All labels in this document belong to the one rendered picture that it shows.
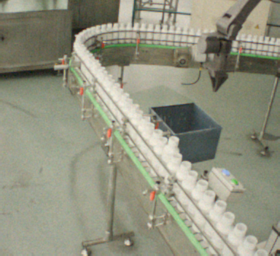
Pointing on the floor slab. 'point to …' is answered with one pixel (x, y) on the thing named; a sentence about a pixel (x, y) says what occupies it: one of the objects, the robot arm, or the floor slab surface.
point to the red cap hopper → (155, 2)
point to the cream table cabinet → (203, 15)
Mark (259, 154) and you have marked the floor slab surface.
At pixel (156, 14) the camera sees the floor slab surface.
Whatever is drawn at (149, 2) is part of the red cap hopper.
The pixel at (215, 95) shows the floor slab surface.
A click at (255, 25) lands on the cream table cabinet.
